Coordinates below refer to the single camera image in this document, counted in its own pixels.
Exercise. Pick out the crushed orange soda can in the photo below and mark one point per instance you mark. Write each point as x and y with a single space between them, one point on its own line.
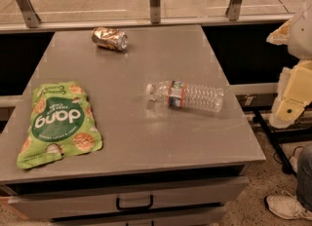
110 38

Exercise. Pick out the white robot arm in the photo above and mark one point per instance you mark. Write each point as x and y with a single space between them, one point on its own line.
300 35

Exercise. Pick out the black metal stand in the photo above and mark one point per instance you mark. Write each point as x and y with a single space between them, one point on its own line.
277 138

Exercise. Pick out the blue jeans leg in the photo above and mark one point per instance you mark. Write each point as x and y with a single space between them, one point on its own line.
304 177

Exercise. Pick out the clear plastic water bottle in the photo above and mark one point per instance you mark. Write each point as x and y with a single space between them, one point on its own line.
178 94

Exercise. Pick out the white sneaker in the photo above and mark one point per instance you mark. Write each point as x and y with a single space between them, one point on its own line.
287 206

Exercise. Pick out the grey lower drawer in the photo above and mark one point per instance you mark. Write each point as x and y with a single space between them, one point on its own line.
198 216

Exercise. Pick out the green dang snack bag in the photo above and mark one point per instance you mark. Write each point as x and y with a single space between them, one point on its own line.
62 125

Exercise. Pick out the grey drawer with handle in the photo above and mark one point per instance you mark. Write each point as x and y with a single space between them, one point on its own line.
129 198

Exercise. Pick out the middle metal railing bracket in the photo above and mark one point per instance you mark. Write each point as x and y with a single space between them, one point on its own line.
155 11

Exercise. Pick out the left metal railing bracket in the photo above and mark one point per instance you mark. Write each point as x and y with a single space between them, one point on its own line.
31 19

